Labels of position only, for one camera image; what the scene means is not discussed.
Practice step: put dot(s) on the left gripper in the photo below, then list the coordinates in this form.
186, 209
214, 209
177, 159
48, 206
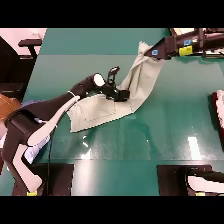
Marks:
117, 94

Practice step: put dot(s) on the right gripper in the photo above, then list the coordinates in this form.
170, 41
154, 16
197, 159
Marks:
168, 47

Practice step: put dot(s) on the beige shirt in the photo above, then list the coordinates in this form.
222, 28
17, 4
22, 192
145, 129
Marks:
100, 111

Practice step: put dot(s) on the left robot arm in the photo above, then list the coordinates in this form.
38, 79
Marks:
40, 113

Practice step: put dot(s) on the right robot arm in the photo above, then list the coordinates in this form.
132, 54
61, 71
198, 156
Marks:
206, 40

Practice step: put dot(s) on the pink garment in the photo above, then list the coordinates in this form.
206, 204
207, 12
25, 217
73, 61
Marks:
220, 106

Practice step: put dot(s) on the dark red garment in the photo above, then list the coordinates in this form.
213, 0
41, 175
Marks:
215, 115

